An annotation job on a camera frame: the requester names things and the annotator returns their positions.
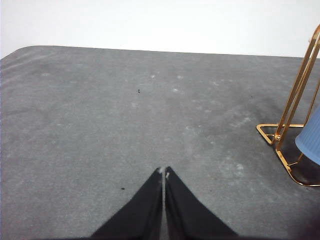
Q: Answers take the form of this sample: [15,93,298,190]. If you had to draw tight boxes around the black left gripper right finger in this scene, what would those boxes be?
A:
[164,166,238,240]

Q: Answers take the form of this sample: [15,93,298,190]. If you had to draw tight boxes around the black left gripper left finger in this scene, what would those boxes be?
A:
[91,166,165,240]

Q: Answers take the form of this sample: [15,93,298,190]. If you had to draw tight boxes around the blue ribbed plastic cup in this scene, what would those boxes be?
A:
[294,106,320,166]

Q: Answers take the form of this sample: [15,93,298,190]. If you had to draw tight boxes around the gold wire cup rack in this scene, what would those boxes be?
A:
[256,23,320,188]

